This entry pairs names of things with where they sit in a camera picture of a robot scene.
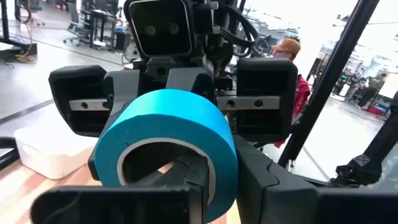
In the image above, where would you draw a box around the person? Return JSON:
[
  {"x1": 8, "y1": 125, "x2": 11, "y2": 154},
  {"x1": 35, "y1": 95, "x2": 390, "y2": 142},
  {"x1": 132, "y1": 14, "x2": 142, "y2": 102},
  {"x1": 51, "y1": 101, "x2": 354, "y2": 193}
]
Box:
[
  {"x1": 357, "y1": 73, "x2": 388, "y2": 108},
  {"x1": 270, "y1": 37, "x2": 312, "y2": 149}
]

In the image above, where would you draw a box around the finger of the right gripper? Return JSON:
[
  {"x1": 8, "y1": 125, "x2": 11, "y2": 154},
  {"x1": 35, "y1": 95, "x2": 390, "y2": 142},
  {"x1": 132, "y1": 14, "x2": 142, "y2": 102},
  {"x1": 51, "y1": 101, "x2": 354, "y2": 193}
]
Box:
[
  {"x1": 88, "y1": 68, "x2": 141, "y2": 182},
  {"x1": 165, "y1": 66, "x2": 216, "y2": 105}
]

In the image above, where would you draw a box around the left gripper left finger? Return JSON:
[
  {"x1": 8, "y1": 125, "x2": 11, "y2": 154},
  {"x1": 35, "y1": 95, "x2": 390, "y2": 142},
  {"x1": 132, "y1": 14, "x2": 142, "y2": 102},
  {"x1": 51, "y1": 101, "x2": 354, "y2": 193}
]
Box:
[{"x1": 30, "y1": 154, "x2": 210, "y2": 224}]

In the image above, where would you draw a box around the light blue tape roll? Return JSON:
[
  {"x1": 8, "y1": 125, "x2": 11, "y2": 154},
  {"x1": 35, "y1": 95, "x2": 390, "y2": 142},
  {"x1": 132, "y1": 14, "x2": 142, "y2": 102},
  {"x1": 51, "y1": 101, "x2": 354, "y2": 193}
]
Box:
[{"x1": 94, "y1": 88, "x2": 239, "y2": 223}]

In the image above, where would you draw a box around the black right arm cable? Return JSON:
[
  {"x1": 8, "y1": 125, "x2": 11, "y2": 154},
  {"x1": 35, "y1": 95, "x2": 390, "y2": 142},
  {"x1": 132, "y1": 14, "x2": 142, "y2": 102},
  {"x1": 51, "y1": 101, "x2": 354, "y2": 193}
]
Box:
[{"x1": 217, "y1": 2, "x2": 261, "y2": 58}]

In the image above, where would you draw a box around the black office desk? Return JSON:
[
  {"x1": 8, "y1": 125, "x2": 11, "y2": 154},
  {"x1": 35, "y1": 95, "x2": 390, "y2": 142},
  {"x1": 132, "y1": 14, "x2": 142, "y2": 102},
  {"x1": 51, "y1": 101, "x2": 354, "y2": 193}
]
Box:
[{"x1": 79, "y1": 7, "x2": 121, "y2": 50}]

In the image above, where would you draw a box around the white plastic bin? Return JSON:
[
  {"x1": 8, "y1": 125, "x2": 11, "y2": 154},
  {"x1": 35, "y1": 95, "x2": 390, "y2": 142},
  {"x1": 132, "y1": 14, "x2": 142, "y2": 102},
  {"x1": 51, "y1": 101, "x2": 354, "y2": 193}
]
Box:
[{"x1": 14, "y1": 116, "x2": 100, "y2": 180}]

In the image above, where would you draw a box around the grey office chair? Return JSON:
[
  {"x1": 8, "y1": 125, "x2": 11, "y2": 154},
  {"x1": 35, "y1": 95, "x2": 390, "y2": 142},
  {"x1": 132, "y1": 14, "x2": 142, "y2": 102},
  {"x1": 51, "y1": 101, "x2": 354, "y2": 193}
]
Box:
[{"x1": 63, "y1": 1, "x2": 91, "y2": 44}]

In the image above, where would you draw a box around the black table frame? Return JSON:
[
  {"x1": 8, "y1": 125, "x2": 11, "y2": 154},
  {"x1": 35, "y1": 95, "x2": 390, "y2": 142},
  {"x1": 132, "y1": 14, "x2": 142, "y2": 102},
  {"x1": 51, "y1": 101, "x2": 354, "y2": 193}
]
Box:
[{"x1": 277, "y1": 0, "x2": 381, "y2": 169}]

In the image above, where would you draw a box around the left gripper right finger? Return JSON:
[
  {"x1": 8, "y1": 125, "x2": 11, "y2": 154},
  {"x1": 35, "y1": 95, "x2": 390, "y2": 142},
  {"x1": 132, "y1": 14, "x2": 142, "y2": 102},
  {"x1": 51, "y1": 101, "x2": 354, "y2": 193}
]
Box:
[{"x1": 233, "y1": 135, "x2": 398, "y2": 224}]

